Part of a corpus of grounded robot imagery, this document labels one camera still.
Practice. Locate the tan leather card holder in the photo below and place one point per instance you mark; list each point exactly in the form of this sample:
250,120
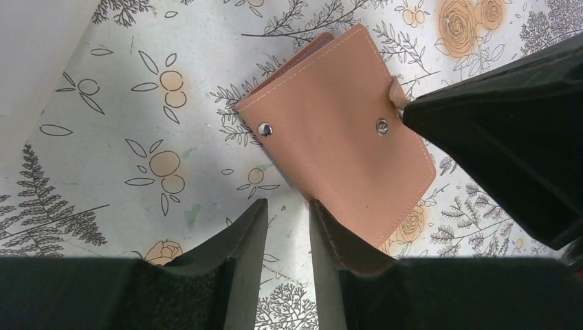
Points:
326,120

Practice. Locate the floral table mat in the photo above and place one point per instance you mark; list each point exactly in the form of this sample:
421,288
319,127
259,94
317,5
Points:
139,152

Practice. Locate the white plastic card box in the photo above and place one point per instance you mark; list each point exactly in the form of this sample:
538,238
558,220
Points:
37,40

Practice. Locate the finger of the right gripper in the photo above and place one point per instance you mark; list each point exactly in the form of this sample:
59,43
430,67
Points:
517,131

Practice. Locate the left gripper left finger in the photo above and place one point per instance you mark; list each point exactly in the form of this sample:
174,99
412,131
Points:
213,286

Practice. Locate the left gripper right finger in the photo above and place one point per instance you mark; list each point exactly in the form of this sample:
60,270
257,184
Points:
359,287

